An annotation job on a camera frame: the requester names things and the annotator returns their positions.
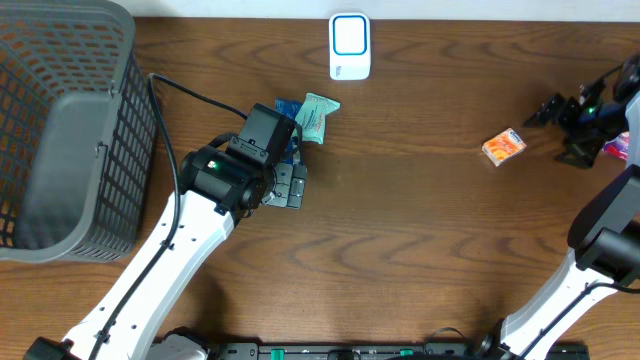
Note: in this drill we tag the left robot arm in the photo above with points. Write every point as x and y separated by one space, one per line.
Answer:
221 187

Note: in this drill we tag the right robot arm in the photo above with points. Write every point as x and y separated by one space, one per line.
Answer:
603 241

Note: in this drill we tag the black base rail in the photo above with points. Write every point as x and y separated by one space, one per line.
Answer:
252 351

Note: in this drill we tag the blue snack packet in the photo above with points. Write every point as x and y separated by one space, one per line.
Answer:
290 108

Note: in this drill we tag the grey plastic mesh basket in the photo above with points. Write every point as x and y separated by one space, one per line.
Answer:
77 133

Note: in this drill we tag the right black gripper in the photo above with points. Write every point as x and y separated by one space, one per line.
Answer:
570 122

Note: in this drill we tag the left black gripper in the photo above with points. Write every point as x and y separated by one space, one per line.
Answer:
291 185

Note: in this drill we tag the purple sanitary pad pack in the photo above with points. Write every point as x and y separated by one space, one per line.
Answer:
618 147

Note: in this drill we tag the orange tissue pack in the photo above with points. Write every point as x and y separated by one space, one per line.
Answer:
503 146

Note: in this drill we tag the teal wet wipes packet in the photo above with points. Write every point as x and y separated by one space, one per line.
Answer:
312 117

